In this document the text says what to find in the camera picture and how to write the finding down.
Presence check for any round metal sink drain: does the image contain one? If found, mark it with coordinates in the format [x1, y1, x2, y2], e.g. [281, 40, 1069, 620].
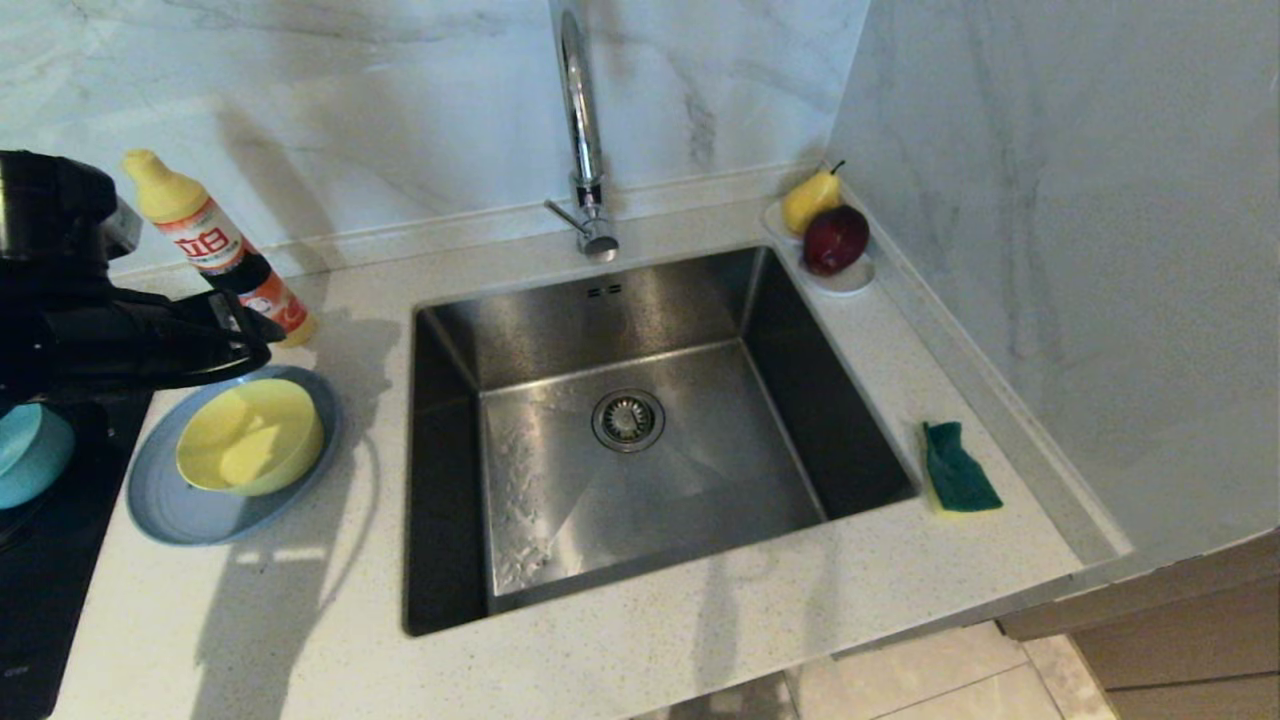
[590, 388, 666, 453]

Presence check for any small white dish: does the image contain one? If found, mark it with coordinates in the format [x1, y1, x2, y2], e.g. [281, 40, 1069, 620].
[765, 198, 879, 296]

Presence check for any dark red apple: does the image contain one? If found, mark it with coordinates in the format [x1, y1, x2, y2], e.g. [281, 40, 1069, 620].
[802, 204, 872, 277]

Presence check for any white orange dish soap bottle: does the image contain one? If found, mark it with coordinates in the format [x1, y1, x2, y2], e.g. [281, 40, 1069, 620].
[122, 150, 319, 349]

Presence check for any black induction cooktop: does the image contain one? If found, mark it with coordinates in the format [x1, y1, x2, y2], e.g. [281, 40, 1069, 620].
[0, 390, 156, 720]

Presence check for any chrome faucet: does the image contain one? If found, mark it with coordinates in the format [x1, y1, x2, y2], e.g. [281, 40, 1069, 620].
[543, 0, 620, 264]

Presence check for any yellow plastic bowl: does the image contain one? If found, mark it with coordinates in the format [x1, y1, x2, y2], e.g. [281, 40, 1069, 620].
[175, 378, 326, 498]

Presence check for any wooden cabinet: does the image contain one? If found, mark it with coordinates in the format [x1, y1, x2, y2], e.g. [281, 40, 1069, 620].
[1000, 530, 1280, 720]

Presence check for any yellow pear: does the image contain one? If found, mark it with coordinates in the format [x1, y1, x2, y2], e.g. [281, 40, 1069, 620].
[782, 160, 846, 236]

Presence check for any teal plastic bowl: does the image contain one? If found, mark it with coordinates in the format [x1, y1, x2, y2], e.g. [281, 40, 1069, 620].
[0, 402, 77, 511]

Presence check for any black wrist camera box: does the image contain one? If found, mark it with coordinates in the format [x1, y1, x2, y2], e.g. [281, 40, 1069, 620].
[100, 198, 144, 261]

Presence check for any blue-grey plate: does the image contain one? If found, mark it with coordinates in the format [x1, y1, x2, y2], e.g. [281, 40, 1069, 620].
[125, 365, 343, 547]

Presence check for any yellow sponge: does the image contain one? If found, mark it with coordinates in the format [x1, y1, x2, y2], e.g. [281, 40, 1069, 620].
[921, 420, 1004, 515]

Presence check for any stainless steel sink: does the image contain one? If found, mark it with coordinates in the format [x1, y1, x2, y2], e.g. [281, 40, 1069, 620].
[403, 245, 921, 638]

